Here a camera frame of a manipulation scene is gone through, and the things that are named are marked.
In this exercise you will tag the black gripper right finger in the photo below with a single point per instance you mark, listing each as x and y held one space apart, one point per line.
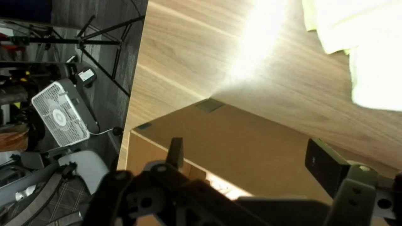
327 167

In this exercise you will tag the yellow-green towel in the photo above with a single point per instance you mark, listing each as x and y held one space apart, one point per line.
334 20

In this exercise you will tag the white box fan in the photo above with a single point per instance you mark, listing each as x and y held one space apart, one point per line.
61 113

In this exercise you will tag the black tripod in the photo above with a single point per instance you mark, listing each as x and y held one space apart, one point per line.
63 40

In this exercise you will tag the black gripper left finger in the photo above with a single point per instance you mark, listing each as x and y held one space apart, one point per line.
175 150

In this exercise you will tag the brown cardboard box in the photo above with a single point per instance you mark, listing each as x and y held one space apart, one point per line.
251 145

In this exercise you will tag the grey-brown backpack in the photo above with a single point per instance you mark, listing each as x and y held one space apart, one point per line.
54 200

